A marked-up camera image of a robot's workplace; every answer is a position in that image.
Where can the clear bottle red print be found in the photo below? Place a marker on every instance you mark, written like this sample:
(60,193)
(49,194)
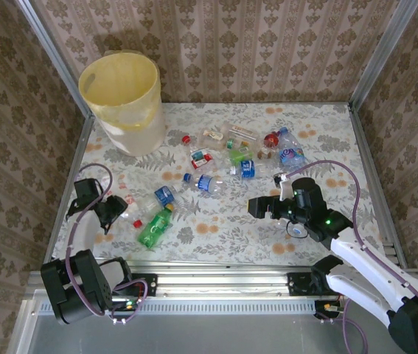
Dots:
(130,201)

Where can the small clear bottle blue cap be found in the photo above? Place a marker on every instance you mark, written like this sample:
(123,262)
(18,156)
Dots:
(298,231)

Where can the large clear bottle blue purple label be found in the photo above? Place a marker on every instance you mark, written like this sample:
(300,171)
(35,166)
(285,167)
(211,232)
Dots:
(290,155)

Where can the blue label bottle white cap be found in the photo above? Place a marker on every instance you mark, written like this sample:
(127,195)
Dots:
(247,169)

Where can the plain clear plastic bottle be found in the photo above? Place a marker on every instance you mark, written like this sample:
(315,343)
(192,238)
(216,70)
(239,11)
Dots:
(149,207)

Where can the red lid bottle brown contents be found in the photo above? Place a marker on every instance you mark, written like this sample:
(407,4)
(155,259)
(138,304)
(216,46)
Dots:
(272,139)

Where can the green bottle yellow cap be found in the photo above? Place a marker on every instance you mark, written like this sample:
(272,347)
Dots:
(155,228)

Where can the cloudy bottle green label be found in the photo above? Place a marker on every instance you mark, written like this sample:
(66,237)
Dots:
(238,155)

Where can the crushed bottle dark blue label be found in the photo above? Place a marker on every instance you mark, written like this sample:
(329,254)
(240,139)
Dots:
(164,194)

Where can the clear bottle blue cap blue label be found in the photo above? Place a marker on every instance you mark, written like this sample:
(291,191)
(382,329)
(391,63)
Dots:
(205,183)

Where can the crushed bottle red teal label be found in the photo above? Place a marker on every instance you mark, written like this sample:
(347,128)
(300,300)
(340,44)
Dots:
(199,158)

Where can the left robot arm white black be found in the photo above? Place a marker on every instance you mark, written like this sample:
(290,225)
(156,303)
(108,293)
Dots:
(83,236)

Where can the white round waste bin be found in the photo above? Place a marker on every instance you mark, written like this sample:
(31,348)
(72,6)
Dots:
(146,136)

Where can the yellow plastic bin liner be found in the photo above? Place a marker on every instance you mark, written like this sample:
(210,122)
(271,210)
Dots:
(120,81)

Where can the floral tablecloth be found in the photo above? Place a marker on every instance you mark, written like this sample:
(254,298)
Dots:
(230,239)

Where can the clear bottle long beige label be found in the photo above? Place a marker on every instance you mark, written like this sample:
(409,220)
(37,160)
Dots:
(242,132)

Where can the clear bottle beige label green band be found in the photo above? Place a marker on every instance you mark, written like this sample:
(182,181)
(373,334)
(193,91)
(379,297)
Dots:
(211,135)

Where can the small clear bottle red cap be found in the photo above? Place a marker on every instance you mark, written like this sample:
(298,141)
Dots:
(185,139)

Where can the grey metal panel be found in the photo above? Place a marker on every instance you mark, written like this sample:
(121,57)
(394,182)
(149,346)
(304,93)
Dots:
(212,335)

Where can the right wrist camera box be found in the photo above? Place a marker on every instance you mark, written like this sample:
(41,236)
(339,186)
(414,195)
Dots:
(285,190)

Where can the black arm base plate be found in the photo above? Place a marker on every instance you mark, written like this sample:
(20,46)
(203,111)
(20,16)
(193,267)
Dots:
(297,284)
(149,284)

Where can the long aluminium base rail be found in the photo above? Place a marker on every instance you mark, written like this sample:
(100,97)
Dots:
(223,284)

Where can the aluminium frame post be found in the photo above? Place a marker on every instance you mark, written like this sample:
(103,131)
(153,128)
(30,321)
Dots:
(55,55)
(382,55)

